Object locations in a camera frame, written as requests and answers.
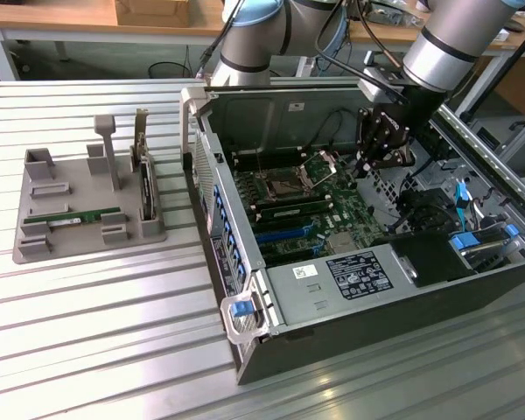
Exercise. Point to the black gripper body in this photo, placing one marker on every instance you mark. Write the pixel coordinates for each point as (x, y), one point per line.
(409, 114)

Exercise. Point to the green RAM stick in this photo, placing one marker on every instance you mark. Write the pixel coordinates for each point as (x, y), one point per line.
(289, 212)
(92, 214)

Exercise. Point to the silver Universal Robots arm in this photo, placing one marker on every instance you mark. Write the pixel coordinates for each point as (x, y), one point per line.
(446, 48)

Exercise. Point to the silver perforated disk bay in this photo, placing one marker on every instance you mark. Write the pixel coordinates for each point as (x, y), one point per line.
(387, 192)

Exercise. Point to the metal socket cover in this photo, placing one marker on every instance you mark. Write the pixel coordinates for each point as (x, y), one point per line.
(322, 154)

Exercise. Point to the black case fan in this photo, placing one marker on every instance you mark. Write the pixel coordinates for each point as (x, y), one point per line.
(424, 214)

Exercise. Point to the green motherboard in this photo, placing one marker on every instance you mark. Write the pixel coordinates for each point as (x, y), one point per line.
(347, 205)

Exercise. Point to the grey metal part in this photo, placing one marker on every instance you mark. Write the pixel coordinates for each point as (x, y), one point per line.
(394, 17)

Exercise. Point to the CPU socket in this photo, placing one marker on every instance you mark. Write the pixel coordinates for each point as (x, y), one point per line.
(282, 186)

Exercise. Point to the black RAM slot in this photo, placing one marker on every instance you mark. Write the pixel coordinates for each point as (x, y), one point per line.
(267, 162)
(289, 198)
(267, 154)
(267, 158)
(267, 165)

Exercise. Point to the silver chipset heatsink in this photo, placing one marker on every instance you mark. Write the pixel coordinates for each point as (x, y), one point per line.
(341, 242)

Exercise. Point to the disk with blue carrier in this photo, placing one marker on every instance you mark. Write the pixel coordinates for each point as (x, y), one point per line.
(464, 242)

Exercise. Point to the black tripod pole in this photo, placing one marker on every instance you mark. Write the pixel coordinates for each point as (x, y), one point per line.
(507, 65)

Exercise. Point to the thin metal locking lever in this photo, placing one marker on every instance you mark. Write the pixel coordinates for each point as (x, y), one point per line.
(260, 164)

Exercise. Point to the white box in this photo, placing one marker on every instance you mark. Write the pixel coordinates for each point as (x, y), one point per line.
(503, 37)

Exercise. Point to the blue expansion slot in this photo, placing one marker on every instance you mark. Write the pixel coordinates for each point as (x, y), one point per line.
(280, 236)

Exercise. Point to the long black expansion slot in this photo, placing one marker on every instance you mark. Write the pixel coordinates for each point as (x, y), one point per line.
(289, 259)
(267, 226)

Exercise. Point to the black monitor base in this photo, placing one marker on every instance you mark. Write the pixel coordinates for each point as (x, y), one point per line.
(516, 25)

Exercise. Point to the grey power supply unit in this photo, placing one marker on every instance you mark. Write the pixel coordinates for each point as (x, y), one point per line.
(297, 302)

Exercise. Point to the open black PC case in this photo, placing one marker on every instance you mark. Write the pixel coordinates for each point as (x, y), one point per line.
(376, 332)

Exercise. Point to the blue case latch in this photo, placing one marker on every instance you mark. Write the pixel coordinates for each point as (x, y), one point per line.
(240, 307)

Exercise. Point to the brown cardboard box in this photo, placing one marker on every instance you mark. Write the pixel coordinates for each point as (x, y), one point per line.
(153, 13)

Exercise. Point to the grey parts rack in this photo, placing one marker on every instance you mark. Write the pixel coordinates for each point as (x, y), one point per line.
(83, 192)

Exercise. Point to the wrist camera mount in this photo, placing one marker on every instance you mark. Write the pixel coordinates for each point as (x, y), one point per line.
(376, 87)

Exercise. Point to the grey metal frame beam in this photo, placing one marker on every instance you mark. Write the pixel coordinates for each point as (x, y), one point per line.
(479, 85)

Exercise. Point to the graphics card with metal bracket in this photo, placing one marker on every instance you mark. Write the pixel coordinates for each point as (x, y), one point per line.
(146, 188)

